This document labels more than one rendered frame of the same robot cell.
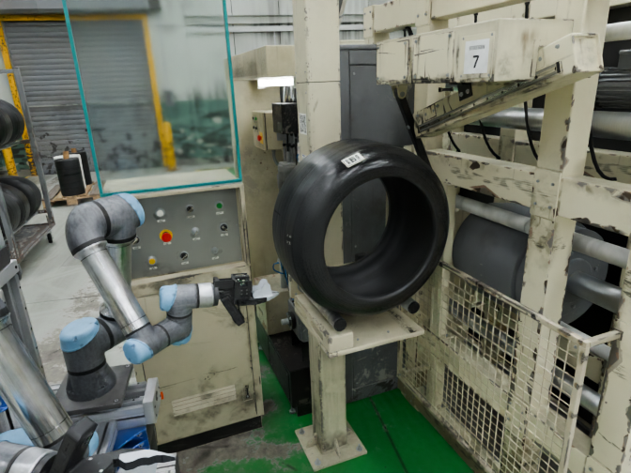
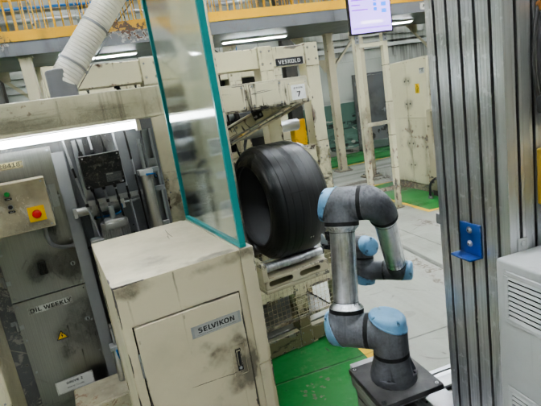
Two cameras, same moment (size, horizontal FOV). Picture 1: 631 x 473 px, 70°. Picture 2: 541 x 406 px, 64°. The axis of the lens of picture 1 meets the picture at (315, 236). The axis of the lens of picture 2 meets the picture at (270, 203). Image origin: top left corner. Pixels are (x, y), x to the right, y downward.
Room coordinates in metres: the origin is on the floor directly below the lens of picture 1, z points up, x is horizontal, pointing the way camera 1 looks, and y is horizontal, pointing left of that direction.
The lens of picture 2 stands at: (1.70, 2.02, 1.65)
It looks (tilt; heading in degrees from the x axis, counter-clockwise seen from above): 12 degrees down; 265
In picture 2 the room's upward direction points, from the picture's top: 9 degrees counter-clockwise
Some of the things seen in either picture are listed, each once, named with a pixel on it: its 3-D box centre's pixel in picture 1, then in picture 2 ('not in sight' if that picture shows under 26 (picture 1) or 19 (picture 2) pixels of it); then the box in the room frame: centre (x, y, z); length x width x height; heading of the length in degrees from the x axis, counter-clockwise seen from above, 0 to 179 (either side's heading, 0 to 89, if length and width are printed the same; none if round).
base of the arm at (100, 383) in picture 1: (88, 373); (392, 362); (1.27, 0.77, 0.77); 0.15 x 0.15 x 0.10
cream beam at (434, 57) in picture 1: (456, 58); (251, 97); (1.50, -0.46, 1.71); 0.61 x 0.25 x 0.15; 21
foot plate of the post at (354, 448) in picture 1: (330, 438); not in sight; (1.74, -0.03, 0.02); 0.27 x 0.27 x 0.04; 21
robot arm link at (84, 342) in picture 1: (84, 342); (386, 330); (1.28, 0.76, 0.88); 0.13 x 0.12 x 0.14; 150
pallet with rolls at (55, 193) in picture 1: (73, 175); not in sight; (7.34, 3.91, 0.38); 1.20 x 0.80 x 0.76; 19
